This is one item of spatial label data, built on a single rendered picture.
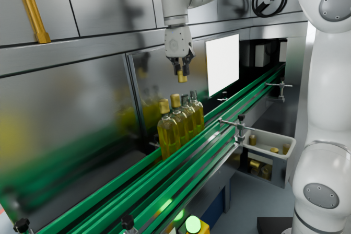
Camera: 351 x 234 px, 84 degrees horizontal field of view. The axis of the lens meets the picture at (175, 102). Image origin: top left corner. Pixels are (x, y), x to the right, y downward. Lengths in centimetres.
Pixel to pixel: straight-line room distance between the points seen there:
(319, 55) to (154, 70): 54
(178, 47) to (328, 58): 42
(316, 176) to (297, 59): 116
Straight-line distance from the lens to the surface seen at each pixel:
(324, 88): 53
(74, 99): 67
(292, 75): 165
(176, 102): 71
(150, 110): 81
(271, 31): 164
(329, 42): 57
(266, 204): 110
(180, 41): 68
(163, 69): 83
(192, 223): 67
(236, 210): 106
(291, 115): 176
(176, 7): 68
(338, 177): 56
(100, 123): 73
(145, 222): 59
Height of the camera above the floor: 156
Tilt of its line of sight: 21 degrees down
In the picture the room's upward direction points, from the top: 7 degrees counter-clockwise
